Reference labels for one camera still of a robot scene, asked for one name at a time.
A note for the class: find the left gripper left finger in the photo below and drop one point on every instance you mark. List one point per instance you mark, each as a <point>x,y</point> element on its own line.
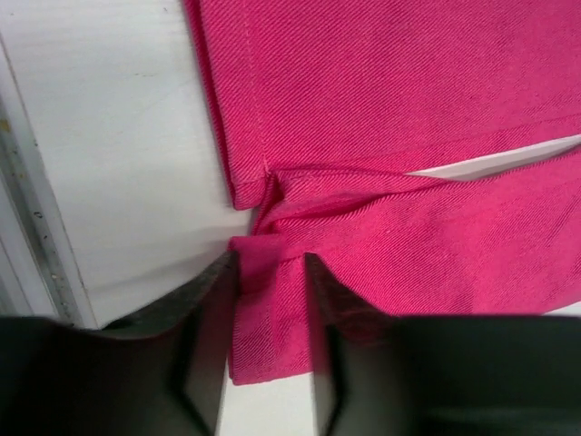
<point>156,371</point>

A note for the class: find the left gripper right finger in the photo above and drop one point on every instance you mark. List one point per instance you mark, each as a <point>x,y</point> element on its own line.
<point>376,374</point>

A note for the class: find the pink trousers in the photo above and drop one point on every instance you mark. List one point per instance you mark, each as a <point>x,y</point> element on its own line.
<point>328,115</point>

